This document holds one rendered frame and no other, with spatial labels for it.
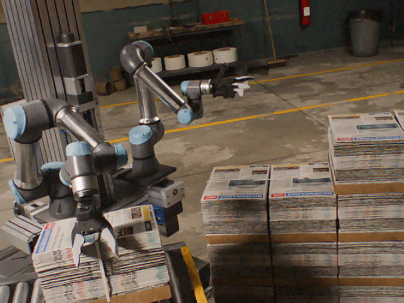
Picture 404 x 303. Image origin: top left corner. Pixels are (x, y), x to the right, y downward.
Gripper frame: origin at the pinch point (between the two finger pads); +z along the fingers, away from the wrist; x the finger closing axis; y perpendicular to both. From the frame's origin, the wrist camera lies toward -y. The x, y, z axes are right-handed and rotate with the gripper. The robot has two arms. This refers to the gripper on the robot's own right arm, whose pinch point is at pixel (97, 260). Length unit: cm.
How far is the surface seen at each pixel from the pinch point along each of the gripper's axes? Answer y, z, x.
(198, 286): 21.9, 13.2, -27.6
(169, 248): 48, -2, -22
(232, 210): 70, -14, -52
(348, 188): 51, -11, -99
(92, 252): 6.1, -3.2, 1.5
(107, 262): 8.1, 0.5, -2.1
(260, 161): 304, -82, -128
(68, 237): 13.0, -10.0, 8.9
